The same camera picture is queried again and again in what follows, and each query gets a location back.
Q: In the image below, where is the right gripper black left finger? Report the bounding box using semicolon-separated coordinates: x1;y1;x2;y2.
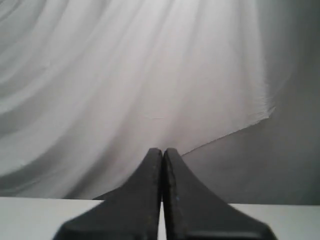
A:
56;148;163;240

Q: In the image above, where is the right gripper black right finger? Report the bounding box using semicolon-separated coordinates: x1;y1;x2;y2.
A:
162;148;277;240

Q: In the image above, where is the grey backdrop cloth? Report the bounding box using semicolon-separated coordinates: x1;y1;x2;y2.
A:
0;0;320;199

